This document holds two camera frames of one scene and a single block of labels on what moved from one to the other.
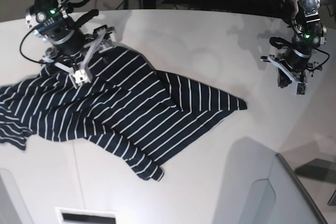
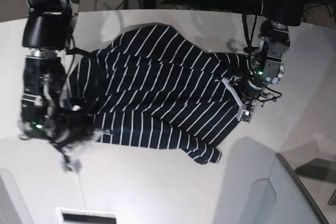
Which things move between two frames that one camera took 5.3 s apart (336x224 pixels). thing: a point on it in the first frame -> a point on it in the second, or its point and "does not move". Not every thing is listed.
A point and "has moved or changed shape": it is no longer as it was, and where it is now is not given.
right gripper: [295, 61] -> [249, 93]
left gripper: [67, 40] -> [69, 127]
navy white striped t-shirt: [144, 112] has moved or changed shape
